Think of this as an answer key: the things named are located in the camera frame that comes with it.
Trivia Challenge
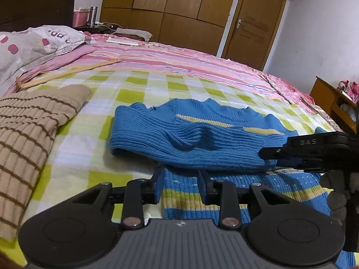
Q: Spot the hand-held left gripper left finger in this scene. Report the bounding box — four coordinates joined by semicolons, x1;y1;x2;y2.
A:
72;168;165;229

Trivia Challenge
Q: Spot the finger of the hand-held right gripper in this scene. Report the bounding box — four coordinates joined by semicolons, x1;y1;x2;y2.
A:
275;157;307;171
258;145;287;159

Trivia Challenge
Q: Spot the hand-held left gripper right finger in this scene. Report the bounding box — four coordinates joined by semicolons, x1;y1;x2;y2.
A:
197;170;287;229

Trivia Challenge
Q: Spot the blue striped knit sweater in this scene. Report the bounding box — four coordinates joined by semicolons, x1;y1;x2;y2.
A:
108;98;359;269

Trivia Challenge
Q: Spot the person's right hand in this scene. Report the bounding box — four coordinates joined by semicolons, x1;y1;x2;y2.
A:
320;170;352;232

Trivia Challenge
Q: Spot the wooden side cabinet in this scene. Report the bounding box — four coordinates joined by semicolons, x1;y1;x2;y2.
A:
309;76;359;138

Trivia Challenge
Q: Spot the pink floral quilt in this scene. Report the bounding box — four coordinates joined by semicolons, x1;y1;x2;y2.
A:
261;72;337;126

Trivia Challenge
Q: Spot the pink stuffed toy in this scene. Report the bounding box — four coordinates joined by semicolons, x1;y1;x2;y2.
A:
337;80;359;102

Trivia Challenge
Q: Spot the green checked sheet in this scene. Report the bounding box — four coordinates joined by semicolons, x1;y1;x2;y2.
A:
6;69;341;269

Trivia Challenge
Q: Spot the pink striped bedsheet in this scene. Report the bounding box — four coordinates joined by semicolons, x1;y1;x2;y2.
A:
36;33;284;101

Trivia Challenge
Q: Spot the wooden door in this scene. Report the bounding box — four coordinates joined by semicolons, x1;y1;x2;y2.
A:
221;0;288;72

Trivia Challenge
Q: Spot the beige brown-striped knit sweater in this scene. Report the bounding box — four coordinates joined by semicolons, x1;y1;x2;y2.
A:
0;84;92;243

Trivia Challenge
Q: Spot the long wooden stick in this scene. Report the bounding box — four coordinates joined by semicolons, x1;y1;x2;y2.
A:
16;57;122;90

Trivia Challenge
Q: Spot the white remote control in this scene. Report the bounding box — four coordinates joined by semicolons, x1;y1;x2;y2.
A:
106;37;140;47

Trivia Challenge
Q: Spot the folded beige cloth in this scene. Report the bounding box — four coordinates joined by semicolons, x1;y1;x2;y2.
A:
114;27;153;41

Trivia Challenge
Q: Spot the plain pink cloth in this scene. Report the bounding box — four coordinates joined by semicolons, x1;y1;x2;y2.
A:
3;45;97;96

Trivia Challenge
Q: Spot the dark nightstand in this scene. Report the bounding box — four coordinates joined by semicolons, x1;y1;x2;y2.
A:
73;23;118;36

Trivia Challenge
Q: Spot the wooden wardrobe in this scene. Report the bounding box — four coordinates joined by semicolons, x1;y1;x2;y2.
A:
99;0;245;57

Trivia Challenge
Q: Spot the steel thermos bottle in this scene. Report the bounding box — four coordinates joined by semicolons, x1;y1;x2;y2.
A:
86;6;98;26

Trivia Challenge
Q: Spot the pink plastic basket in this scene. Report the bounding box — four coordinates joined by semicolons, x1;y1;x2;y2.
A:
72;9;91;28

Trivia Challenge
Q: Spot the grey pink-dotted pillow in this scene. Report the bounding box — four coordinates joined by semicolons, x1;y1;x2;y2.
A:
0;25;86;90

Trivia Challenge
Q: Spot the dark wooden headboard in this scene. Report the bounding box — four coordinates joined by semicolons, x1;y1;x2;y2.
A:
0;0;76;33

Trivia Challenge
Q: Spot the white cable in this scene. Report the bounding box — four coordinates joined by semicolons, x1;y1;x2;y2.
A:
95;21;117;31

